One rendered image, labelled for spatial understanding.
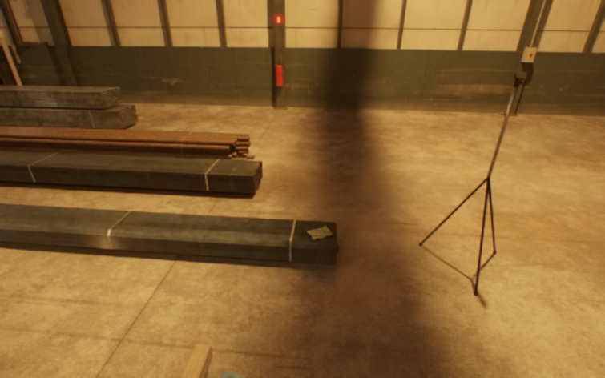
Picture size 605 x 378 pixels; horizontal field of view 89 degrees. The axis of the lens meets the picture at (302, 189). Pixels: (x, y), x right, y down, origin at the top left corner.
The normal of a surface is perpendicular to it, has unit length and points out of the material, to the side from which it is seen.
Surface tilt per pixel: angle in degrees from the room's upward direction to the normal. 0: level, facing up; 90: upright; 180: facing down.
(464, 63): 90
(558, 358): 0
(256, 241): 45
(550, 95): 90
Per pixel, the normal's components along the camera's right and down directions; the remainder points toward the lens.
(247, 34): -0.09, 0.45
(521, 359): 0.00, -0.89
